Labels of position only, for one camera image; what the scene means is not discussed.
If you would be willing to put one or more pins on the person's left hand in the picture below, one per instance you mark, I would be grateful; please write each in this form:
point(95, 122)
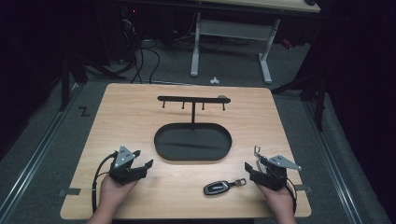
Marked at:
point(113, 194)

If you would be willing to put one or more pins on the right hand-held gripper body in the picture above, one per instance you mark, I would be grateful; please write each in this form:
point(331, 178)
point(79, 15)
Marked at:
point(274, 177)

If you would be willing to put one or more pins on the grey round sticker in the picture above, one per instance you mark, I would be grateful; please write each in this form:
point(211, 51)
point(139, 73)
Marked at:
point(222, 96)

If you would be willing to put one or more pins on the black key rack with tray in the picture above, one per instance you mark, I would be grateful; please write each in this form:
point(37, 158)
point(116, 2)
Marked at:
point(193, 143)

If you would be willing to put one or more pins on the metal floor rail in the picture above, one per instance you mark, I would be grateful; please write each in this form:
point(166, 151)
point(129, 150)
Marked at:
point(334, 168)
point(34, 158)

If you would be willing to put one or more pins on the black car key fob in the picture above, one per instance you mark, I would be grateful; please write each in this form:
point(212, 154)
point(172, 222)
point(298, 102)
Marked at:
point(216, 188)

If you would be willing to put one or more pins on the grey tape strip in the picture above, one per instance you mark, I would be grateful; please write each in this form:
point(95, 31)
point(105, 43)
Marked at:
point(303, 188)
point(71, 191)

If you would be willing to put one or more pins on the black metal stand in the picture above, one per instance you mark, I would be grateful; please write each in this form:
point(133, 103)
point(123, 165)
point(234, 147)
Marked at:
point(65, 84)
point(319, 102)

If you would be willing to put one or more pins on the white metal desk frame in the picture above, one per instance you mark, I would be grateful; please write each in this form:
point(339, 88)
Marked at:
point(233, 29)

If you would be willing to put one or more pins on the small white floor object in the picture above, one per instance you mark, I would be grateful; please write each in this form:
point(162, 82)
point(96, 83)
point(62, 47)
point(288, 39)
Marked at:
point(214, 81)

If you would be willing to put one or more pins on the person's right hand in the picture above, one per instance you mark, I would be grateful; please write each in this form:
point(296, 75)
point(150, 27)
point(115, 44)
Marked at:
point(278, 200)

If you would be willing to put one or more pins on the small red object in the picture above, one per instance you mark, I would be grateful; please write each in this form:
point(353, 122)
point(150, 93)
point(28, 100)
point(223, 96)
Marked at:
point(287, 44)

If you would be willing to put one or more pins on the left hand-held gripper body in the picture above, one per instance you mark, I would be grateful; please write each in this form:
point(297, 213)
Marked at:
point(123, 171)

